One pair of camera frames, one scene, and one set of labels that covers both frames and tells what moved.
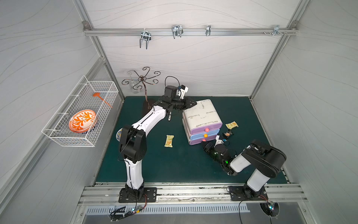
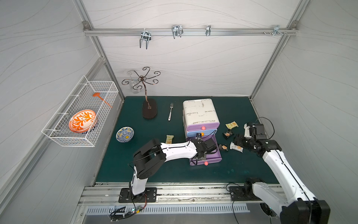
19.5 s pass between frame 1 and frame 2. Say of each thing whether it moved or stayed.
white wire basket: stayed
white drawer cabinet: moved
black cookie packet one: stayed
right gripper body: moved
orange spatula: stayed
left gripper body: moved
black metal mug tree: stayed
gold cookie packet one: stayed
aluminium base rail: stayed
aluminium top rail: stayed
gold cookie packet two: stayed
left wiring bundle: stayed
